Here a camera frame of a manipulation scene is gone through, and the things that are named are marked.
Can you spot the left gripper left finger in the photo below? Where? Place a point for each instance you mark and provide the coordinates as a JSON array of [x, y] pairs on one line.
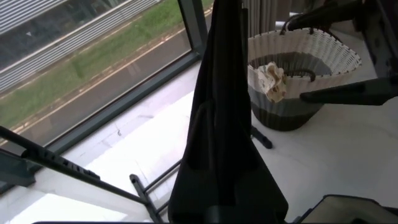
[[196, 193]]

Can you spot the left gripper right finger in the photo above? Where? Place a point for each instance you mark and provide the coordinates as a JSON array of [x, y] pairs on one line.
[[258, 196]]

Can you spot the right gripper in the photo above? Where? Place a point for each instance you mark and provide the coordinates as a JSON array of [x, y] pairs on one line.
[[384, 37]]

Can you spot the black garment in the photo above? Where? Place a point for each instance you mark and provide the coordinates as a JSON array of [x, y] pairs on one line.
[[224, 62]]

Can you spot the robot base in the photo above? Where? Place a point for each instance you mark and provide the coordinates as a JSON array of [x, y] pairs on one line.
[[348, 211]]

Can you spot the white laundry basket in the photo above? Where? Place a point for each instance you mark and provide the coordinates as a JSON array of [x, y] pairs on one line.
[[326, 49]]

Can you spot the black clothes rack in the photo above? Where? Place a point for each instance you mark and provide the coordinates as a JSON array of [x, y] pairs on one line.
[[62, 161]]

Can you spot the cream printed garment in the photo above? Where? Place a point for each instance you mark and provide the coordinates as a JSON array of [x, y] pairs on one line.
[[273, 84]]

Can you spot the beige curtain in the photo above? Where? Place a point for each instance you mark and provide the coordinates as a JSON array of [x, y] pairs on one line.
[[264, 15]]

